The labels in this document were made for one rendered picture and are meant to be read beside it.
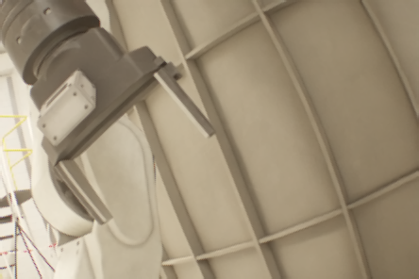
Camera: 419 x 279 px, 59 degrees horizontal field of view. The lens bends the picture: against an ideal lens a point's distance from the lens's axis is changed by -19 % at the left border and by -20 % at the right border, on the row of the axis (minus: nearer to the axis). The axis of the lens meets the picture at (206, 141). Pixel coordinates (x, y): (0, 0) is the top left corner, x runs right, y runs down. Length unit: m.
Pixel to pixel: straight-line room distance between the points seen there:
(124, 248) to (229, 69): 0.47
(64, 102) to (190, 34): 0.64
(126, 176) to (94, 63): 0.18
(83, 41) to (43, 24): 0.04
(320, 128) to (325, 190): 0.11
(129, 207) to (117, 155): 0.06
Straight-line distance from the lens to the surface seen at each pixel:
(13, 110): 9.03
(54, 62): 0.34
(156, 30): 0.97
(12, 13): 0.36
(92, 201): 0.34
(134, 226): 0.46
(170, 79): 0.32
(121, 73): 0.32
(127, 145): 0.49
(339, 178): 0.74
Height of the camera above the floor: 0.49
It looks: 8 degrees up
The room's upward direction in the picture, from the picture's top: 22 degrees counter-clockwise
